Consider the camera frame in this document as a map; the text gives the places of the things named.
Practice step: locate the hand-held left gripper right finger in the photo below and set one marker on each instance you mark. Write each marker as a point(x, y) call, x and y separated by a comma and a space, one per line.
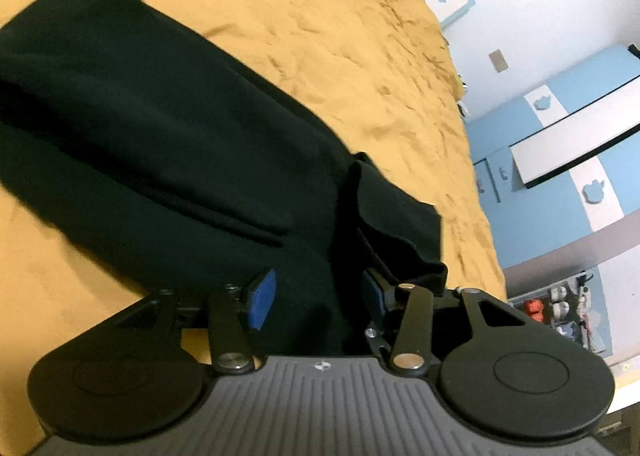
point(373, 293)

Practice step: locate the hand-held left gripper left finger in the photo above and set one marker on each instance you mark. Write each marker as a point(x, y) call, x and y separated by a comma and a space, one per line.
point(262, 298)

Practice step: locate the black pants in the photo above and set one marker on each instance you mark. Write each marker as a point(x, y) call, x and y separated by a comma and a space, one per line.
point(165, 145)

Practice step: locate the shelf with toy figures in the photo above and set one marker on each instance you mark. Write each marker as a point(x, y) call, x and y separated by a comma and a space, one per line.
point(560, 308)

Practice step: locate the blue and white wardrobe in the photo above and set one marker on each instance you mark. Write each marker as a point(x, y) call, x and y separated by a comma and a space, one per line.
point(565, 216)

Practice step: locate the black framed wardrobe mirror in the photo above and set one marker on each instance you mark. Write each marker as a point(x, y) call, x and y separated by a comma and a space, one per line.
point(580, 135)

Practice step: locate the yellow quilted bed cover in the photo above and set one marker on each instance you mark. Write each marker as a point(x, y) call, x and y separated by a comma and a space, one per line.
point(310, 35)

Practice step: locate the beige wall switch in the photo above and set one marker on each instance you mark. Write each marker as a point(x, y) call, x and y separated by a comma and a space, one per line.
point(499, 60)

